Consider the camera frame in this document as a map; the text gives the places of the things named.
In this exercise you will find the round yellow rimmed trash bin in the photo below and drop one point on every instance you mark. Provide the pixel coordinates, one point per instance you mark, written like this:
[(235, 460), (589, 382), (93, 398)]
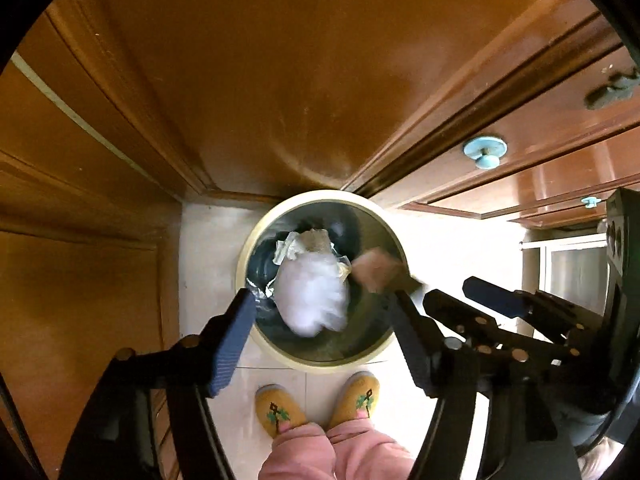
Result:
[(365, 230)]

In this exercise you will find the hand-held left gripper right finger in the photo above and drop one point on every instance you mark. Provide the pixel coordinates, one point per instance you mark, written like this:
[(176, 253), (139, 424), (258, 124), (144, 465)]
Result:
[(410, 340)]

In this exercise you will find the large blue cabinet knob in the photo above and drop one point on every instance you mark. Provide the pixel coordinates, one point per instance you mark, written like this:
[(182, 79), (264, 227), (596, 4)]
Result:
[(485, 152)]

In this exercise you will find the small blue cabinet knob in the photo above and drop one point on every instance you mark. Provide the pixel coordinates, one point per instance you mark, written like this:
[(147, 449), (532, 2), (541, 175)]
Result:
[(591, 202)]

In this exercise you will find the brown wrapper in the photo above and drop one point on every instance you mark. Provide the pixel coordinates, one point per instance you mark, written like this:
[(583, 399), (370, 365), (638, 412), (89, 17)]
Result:
[(380, 270)]

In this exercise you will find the silver foil bag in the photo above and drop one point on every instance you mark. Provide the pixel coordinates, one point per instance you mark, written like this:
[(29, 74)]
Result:
[(264, 294)]

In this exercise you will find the pink pants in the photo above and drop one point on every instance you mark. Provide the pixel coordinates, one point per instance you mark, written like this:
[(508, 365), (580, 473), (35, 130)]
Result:
[(325, 455)]

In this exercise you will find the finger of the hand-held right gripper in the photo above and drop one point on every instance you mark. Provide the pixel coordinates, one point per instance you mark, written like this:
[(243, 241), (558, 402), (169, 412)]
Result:
[(445, 307), (492, 292)]

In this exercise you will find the brown wooden cabinet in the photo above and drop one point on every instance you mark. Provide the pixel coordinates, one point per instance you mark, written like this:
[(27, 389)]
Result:
[(300, 85)]

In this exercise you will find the beige crumpled wrapper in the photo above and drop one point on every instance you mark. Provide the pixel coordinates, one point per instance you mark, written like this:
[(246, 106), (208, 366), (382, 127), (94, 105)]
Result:
[(305, 242)]

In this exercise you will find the person's right forearm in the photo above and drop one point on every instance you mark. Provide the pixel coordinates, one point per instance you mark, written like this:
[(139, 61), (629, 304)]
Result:
[(600, 465)]

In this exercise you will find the yellow slipper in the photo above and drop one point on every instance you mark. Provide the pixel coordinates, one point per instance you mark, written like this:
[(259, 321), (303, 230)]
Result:
[(357, 400), (280, 410)]

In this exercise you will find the white framed door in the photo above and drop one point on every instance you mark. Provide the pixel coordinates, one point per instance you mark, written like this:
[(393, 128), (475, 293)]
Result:
[(570, 270)]

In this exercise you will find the white plastic bag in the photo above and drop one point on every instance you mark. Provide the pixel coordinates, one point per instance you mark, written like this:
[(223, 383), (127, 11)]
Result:
[(310, 295)]

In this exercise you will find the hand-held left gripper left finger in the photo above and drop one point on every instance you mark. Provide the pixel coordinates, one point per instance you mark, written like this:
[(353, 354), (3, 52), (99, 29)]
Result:
[(232, 340)]

